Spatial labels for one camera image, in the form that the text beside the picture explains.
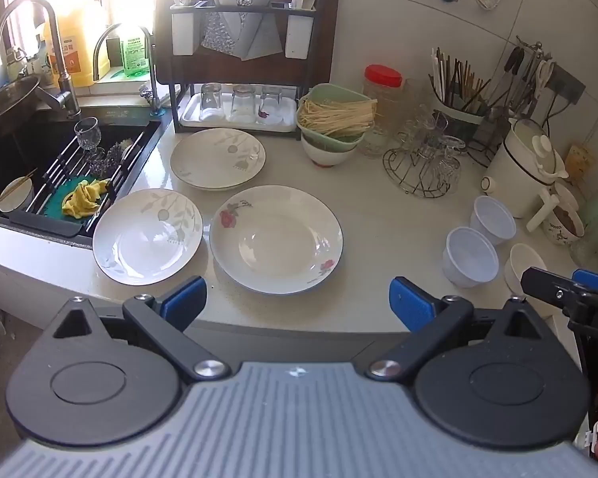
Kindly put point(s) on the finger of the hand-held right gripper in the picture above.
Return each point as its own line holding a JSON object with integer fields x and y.
{"x": 595, "y": 280}
{"x": 543, "y": 284}

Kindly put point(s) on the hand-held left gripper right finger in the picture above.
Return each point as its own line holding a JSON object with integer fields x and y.
{"x": 408, "y": 303}

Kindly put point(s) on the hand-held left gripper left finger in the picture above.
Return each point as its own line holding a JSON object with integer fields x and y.
{"x": 187, "y": 301}

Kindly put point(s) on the plain white ceramic bowl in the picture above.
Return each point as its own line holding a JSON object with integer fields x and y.
{"x": 522, "y": 263}

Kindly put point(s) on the white plate grey leaf print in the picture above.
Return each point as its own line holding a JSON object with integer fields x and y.
{"x": 139, "y": 251}

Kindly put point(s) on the translucent white plastic bowl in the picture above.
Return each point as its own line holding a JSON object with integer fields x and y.
{"x": 471, "y": 259}
{"x": 493, "y": 219}

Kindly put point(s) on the white plate pink flower print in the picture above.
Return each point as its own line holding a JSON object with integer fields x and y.
{"x": 279, "y": 246}

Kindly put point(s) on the white plate grey flower print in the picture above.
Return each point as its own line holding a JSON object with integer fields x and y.
{"x": 204, "y": 164}

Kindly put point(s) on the floral mug brown contents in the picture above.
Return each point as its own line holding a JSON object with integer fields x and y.
{"x": 560, "y": 229}

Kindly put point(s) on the white electric cooking pot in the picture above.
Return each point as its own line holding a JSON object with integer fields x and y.
{"x": 511, "y": 179}

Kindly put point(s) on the yellow sponge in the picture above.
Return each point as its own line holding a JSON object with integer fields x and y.
{"x": 578, "y": 162}

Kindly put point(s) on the yellow cloth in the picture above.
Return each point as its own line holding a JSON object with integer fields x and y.
{"x": 84, "y": 199}

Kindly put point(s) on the teal silicone mat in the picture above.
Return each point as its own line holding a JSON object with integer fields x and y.
{"x": 56, "y": 204}

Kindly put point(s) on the steel wool scrubber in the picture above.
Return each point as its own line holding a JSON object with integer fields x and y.
{"x": 104, "y": 159}

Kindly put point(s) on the white bowl red base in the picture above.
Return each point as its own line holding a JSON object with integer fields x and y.
{"x": 324, "y": 157}

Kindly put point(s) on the cluster of crystal glasses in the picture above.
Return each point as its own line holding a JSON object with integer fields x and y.
{"x": 431, "y": 132}

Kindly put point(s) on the green chopstick holder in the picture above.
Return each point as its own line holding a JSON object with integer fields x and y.
{"x": 463, "y": 124}

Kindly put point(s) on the black sink drain rack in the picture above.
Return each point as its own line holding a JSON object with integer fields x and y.
{"x": 55, "y": 169}

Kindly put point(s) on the white drip tray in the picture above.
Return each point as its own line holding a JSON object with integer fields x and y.
{"x": 193, "y": 109}

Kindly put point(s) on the green plastic colander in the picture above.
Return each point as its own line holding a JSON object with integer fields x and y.
{"x": 313, "y": 135}

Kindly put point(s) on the crystal wine glass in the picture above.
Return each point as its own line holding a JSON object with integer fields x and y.
{"x": 87, "y": 134}

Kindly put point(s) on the white bowl in sink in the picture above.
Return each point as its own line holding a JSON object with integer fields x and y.
{"x": 17, "y": 199}

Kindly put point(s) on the dry yellow noodles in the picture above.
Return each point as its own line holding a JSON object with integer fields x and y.
{"x": 336, "y": 117}

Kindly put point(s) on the clear drinking glass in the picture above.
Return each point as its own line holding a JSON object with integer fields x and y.
{"x": 243, "y": 103}
{"x": 211, "y": 102}
{"x": 271, "y": 104}

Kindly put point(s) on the bowl with chopsticks in sink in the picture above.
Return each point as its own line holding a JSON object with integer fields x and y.
{"x": 7, "y": 198}

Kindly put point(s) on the wooden chopstick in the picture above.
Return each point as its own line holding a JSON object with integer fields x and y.
{"x": 10, "y": 190}

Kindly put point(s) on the hanging kitchen utensils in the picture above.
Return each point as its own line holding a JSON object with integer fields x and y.
{"x": 523, "y": 74}

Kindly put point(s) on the small steel faucet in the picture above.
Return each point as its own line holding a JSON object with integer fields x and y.
{"x": 152, "y": 84}

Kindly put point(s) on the bundle of chopsticks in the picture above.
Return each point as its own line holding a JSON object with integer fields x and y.
{"x": 458, "y": 77}

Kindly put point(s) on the black kitchen sink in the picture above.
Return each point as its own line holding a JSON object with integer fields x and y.
{"x": 10, "y": 159}

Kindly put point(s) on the clear jar red lid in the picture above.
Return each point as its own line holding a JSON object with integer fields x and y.
{"x": 382, "y": 77}

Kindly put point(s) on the green dish soap bottle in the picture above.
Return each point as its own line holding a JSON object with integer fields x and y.
{"x": 135, "y": 55}

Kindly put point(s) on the white cutlery holder cup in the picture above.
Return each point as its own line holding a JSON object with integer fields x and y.
{"x": 184, "y": 35}
{"x": 299, "y": 37}

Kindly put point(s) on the steel pan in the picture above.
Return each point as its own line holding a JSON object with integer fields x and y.
{"x": 5, "y": 102}

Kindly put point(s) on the dark brown cutting board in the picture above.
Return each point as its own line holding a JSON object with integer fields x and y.
{"x": 329, "y": 35}

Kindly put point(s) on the tall steel faucet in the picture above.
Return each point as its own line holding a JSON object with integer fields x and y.
{"x": 55, "y": 50}

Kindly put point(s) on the embossed silver foil sheet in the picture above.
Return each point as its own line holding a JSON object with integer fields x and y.
{"x": 244, "y": 15}

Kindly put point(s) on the black metal dish rack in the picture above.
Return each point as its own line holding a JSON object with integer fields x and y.
{"x": 229, "y": 7}

